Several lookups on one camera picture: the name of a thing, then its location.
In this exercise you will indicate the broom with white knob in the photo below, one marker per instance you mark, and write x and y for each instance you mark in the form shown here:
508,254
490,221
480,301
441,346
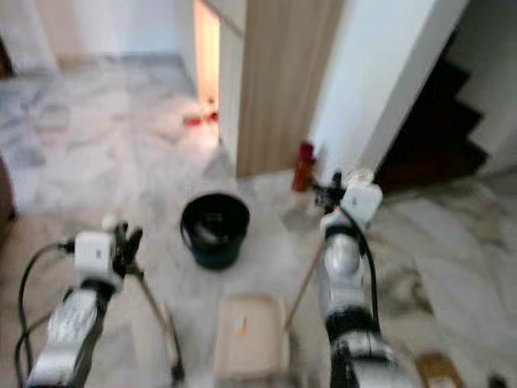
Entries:
157,315

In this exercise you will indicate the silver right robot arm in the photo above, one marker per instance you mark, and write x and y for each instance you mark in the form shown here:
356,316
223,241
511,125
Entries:
343,275

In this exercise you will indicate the red can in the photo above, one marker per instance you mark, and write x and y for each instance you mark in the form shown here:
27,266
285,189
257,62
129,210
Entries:
304,166

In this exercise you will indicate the black plastic bucket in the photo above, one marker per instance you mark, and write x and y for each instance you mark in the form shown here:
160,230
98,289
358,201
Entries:
216,230

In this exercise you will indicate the light wood cabinet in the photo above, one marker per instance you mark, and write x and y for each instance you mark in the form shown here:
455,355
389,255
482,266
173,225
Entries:
287,81

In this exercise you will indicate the dark wooden staircase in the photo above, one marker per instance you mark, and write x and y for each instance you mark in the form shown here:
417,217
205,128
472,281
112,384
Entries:
428,129

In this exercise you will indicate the dark brown furniture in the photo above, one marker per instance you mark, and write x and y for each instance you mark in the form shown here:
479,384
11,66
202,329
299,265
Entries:
5,194

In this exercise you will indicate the small red items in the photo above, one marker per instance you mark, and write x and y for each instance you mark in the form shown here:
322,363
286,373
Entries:
200,120

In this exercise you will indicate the brown cardboard piece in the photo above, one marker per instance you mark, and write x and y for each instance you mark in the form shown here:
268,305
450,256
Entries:
440,372

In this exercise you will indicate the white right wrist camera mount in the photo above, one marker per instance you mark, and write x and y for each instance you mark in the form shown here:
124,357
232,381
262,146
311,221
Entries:
363,202

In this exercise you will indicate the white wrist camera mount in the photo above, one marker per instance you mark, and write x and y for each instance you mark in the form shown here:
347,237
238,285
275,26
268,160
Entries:
95,252
363,202

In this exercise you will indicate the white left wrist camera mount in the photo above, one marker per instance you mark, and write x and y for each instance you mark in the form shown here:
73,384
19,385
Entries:
95,252

